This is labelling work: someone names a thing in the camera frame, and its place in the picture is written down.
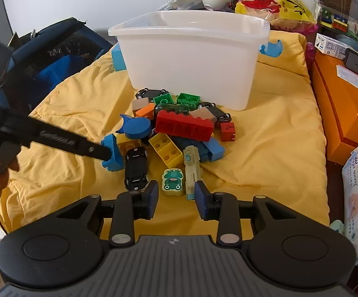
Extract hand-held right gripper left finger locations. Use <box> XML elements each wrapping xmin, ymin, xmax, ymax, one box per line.
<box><xmin>55</xmin><ymin>180</ymin><xmax>160</xmax><ymax>248</ymax></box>

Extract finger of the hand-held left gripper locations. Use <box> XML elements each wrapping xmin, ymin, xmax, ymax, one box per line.
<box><xmin>80</xmin><ymin>141</ymin><xmax>112</xmax><ymax>161</ymax></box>

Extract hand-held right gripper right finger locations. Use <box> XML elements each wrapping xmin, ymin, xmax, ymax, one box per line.
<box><xmin>194</xmin><ymin>180</ymin><xmax>300</xmax><ymax>248</ymax></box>

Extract orange toy brick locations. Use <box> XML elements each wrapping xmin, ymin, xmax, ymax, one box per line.
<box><xmin>135</xmin><ymin>103</ymin><xmax>157</xmax><ymax>121</ymax></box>

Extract white plastic bin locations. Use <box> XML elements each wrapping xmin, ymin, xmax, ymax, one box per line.
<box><xmin>108</xmin><ymin>10</ymin><xmax>271</xmax><ymax>112</ymax></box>

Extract cream teal ribbed toy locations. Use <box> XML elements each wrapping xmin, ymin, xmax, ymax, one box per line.
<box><xmin>161</xmin><ymin>168</ymin><xmax>185</xmax><ymax>197</ymax></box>

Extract beige toy train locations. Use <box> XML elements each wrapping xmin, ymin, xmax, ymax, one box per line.
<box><xmin>183</xmin><ymin>145</ymin><xmax>204</xmax><ymax>201</ymax></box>

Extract small yellow toy brick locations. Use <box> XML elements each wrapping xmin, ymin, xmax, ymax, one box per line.
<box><xmin>117</xmin><ymin>134</ymin><xmax>144</xmax><ymax>155</ymax></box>

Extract blue round toy piece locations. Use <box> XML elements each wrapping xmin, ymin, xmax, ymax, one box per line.
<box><xmin>119</xmin><ymin>114</ymin><xmax>153</xmax><ymax>140</ymax></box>

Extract blue and orange toy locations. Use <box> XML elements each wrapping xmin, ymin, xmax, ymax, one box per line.
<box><xmin>169</xmin><ymin>136</ymin><xmax>226</xmax><ymax>163</ymax></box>

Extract yellow hollow toy brick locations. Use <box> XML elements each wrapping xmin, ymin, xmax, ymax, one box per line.
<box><xmin>149</xmin><ymin>132</ymin><xmax>184</xmax><ymax>168</ymax></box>

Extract tan toy brick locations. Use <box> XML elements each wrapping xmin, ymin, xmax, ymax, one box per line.
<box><xmin>132</xmin><ymin>97</ymin><xmax>150</xmax><ymax>116</ymax></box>
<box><xmin>191</xmin><ymin>108</ymin><xmax>218</xmax><ymax>124</ymax></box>

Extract small red toy cube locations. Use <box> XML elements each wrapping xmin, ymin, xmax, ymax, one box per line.
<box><xmin>220</xmin><ymin>122</ymin><xmax>237</xmax><ymax>142</ymax></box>

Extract large red toy brick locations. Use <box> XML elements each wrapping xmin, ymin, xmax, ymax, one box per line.
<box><xmin>155</xmin><ymin>109</ymin><xmax>215</xmax><ymax>143</ymax></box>

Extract green toy brick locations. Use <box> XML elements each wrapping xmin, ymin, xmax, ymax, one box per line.
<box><xmin>176</xmin><ymin>93</ymin><xmax>201</xmax><ymax>110</ymax></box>
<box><xmin>153</xmin><ymin>93</ymin><xmax>173</xmax><ymax>106</ymax></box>

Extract dark green toy car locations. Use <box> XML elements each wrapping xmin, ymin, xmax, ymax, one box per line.
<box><xmin>154</xmin><ymin>103</ymin><xmax>190</xmax><ymax>118</ymax></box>

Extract yellow blanket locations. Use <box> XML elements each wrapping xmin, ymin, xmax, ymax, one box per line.
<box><xmin>0</xmin><ymin>29</ymin><xmax>330</xmax><ymax>242</ymax></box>

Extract light blue box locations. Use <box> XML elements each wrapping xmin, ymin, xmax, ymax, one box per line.
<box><xmin>111</xmin><ymin>44</ymin><xmax>127</xmax><ymax>72</ymax></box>

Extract orange box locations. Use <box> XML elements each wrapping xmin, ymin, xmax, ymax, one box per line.
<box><xmin>309</xmin><ymin>54</ymin><xmax>358</xmax><ymax>164</ymax></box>

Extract pink plastic bag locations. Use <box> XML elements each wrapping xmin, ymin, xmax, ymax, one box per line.
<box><xmin>304</xmin><ymin>42</ymin><xmax>317</xmax><ymax>78</ymax></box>

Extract light blue packet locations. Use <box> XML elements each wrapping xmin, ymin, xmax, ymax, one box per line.
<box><xmin>336</xmin><ymin>65</ymin><xmax>358</xmax><ymax>95</ymax></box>

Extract small white carton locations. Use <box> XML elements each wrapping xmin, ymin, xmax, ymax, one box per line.
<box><xmin>314</xmin><ymin>33</ymin><xmax>350</xmax><ymax>59</ymax></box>

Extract yellow red printed bag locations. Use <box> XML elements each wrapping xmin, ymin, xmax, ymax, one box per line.
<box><xmin>235</xmin><ymin>0</ymin><xmax>317</xmax><ymax>33</ymax></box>

